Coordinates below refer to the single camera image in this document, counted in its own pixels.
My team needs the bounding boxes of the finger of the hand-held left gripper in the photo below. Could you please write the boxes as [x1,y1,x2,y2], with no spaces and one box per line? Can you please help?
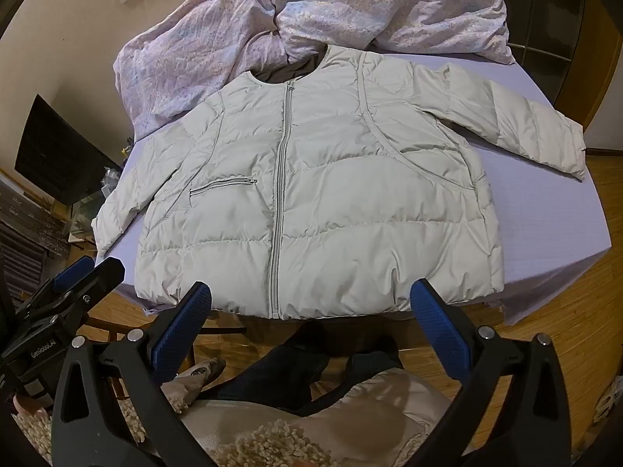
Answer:
[17,255,125,317]
[0,296,93,357]

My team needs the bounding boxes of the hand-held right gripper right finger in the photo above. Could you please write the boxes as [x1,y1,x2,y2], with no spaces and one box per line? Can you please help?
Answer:
[410,279,572,467]

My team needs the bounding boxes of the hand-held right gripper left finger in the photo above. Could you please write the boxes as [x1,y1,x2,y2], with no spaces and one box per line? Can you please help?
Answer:
[51,281,213,467]

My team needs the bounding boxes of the white puffer jacket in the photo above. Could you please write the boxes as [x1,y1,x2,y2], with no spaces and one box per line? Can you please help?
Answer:
[92,44,587,322]

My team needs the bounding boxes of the cluttered shelf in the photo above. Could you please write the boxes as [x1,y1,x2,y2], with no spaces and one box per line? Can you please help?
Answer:
[0,146,128,302]

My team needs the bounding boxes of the person's beige puffer coat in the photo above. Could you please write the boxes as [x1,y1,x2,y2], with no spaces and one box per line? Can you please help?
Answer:
[160,360,468,467]

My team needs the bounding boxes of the black flat screen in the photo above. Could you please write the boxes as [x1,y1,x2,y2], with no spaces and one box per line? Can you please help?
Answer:
[14,95,128,207]

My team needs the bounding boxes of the bed with lavender sheet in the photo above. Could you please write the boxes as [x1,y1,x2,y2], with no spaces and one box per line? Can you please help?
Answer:
[95,53,613,327]

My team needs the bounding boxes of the dark glass door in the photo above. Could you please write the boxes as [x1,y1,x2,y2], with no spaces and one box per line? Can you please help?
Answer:
[506,0,604,132]

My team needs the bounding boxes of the floral pink duvet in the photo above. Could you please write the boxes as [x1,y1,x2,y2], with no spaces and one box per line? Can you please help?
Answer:
[113,0,517,138]

